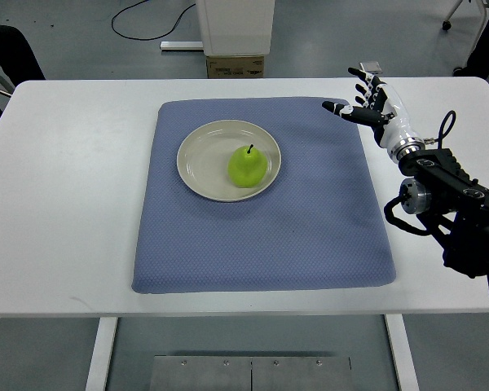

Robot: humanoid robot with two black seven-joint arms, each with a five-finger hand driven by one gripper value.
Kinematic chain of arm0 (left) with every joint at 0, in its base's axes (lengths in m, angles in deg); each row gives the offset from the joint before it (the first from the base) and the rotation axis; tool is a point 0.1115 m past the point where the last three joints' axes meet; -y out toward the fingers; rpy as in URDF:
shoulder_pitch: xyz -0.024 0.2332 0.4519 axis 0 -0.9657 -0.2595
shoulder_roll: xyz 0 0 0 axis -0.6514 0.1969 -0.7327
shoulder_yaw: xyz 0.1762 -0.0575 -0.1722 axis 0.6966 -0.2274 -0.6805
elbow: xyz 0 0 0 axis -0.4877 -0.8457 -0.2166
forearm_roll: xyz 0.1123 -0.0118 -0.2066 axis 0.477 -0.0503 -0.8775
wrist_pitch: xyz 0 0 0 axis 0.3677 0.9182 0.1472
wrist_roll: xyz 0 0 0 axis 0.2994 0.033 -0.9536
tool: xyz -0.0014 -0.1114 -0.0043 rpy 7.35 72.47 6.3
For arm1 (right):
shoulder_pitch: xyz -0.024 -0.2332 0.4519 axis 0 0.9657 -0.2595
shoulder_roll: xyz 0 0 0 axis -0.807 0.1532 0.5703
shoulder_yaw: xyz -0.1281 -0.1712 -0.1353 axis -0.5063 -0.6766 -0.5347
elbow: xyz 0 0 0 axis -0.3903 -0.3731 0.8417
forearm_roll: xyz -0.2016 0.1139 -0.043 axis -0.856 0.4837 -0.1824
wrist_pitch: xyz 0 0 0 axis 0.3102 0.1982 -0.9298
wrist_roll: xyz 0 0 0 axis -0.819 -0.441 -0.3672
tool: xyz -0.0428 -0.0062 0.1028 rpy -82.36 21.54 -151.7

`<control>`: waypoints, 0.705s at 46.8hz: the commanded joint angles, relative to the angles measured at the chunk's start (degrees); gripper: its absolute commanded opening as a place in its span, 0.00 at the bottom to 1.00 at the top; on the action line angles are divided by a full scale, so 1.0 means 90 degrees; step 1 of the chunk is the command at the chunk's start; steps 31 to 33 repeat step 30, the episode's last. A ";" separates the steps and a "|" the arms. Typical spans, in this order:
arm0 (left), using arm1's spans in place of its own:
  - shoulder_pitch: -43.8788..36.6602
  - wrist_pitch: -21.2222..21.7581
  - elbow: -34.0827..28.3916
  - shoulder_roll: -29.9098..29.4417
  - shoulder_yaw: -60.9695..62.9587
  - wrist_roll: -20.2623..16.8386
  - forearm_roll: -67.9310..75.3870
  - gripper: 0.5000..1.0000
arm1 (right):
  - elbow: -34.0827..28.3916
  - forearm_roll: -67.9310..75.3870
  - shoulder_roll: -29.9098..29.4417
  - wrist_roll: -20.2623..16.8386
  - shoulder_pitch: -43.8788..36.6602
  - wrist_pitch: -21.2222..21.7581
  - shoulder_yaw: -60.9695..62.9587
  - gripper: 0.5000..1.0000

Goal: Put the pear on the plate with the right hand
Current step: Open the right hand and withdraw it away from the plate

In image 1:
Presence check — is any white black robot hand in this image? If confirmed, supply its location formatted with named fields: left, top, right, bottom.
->
left=322, top=68, right=425, bottom=163

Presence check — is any green pear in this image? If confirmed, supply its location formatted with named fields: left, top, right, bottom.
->
left=227, top=144, right=268, bottom=188

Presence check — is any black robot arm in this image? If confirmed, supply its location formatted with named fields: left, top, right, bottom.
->
left=383, top=111, right=489, bottom=290

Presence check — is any small grey floor plate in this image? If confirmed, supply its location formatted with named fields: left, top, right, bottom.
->
left=359, top=61, right=383, bottom=75

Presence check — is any beige round plate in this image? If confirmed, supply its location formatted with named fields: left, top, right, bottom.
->
left=176, top=120, right=281, bottom=202

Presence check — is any person in dark clothes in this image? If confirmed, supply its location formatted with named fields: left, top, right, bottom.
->
left=453, top=20, right=489, bottom=79

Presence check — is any blue textured mat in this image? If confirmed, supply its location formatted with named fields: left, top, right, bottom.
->
left=132, top=97, right=396, bottom=293

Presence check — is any brown cardboard box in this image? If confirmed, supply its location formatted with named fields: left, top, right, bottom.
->
left=205, top=55, right=265, bottom=79

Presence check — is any white right table leg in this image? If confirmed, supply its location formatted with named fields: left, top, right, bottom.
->
left=384, top=314, right=420, bottom=391

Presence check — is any white table leg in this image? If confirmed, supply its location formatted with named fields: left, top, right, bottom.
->
left=85, top=317, right=118, bottom=391
left=384, top=314, right=420, bottom=391

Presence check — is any black chair at left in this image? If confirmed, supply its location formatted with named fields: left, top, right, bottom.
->
left=0, top=24, right=46, bottom=147

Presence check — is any white left table leg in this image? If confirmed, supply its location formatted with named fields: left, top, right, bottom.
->
left=85, top=317, right=118, bottom=391

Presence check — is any white pedestal column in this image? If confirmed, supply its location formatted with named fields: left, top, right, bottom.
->
left=196, top=0, right=275, bottom=56

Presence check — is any aluminium rail on floor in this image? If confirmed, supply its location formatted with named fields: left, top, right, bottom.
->
left=160, top=41, right=204, bottom=52

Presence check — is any black floor cable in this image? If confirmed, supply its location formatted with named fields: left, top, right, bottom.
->
left=111, top=0, right=197, bottom=42

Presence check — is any metal base plate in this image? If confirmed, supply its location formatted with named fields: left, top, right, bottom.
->
left=150, top=356, right=355, bottom=390

